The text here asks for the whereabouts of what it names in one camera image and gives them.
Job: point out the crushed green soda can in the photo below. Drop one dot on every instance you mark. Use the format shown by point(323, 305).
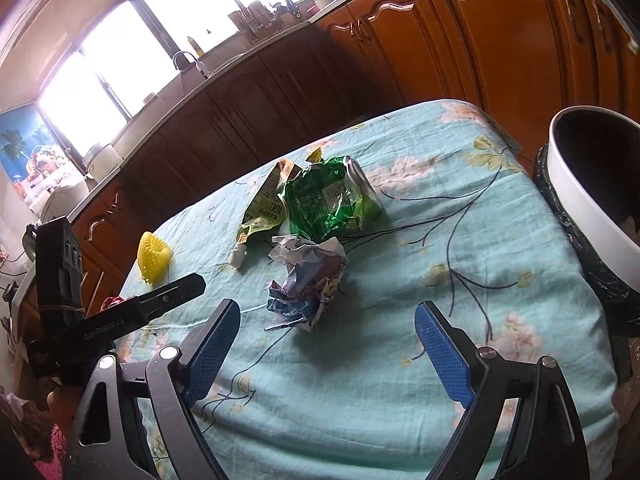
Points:
point(330, 198)

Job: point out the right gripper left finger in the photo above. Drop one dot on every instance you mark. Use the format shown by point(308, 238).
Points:
point(109, 439)

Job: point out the knife block with utensils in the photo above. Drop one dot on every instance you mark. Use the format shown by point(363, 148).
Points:
point(255, 22)

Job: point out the kitchen sink faucet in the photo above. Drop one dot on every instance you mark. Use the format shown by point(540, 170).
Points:
point(184, 60)

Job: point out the wooden kitchen cabinets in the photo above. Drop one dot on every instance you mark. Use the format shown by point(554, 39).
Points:
point(519, 60)

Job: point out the teal floral tablecloth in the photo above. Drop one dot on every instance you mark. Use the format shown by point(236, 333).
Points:
point(462, 225)

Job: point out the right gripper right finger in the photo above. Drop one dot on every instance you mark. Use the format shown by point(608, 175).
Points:
point(545, 440)

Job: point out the crumpled white paper ball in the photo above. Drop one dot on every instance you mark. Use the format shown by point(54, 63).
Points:
point(314, 272)

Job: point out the yellow foam fruit net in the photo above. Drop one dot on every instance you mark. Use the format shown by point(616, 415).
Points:
point(153, 257)

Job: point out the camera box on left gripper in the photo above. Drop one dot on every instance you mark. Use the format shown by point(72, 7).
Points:
point(59, 274)

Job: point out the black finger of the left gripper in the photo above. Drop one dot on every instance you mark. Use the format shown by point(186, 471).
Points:
point(152, 305)

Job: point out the grey kitchen countertop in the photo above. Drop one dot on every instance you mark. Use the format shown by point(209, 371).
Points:
point(200, 75)

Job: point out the green drink pouch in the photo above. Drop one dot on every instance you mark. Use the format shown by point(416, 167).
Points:
point(266, 210)

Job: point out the black trash bag liner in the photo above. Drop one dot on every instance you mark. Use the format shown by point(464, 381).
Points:
point(620, 302)

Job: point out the white round trash bin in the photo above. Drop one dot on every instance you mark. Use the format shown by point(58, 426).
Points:
point(593, 167)

